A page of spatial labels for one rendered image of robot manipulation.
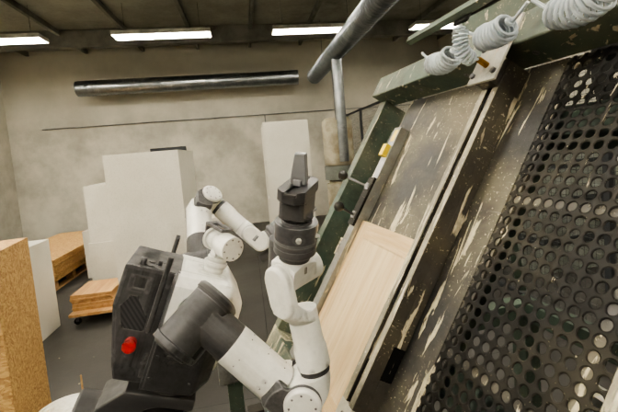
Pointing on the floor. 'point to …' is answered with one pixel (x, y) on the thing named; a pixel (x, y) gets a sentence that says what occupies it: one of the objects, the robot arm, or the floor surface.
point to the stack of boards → (67, 257)
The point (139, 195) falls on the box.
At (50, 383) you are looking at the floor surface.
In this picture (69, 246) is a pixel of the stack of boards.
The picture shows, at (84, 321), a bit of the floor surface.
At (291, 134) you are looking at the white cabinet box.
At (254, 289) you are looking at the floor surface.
